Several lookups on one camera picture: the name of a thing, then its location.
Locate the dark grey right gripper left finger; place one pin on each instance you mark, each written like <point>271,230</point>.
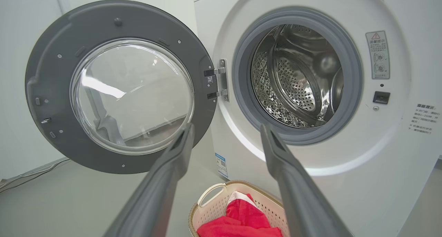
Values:
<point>155,195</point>

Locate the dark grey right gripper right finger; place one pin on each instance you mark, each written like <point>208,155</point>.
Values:
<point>304,202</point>

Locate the red garment with white stripe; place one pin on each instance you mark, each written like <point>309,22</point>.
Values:
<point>245,213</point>

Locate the round black glass washer door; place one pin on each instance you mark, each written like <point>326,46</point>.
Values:
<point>45,92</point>

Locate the cream perforated laundry basket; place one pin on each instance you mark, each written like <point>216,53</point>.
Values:
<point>214,213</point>

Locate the white front-load washing machine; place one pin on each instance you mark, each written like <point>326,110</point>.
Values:
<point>380,195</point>

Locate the stainless steel washing machine drum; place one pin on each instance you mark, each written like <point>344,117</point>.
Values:
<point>297,78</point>

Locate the grey rubber door gasket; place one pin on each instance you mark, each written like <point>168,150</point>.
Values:
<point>241,92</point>

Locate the black door latch slot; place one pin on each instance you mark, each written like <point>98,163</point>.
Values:
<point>381,97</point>

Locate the silver door hinge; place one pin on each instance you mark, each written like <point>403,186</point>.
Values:
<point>222,80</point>

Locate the blue energy label sticker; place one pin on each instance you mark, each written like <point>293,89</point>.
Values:
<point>221,165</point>

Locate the printed text notice label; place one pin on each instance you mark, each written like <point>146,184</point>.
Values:
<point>425,119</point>

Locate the grey warning sticker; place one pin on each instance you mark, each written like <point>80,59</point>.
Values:
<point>377,54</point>

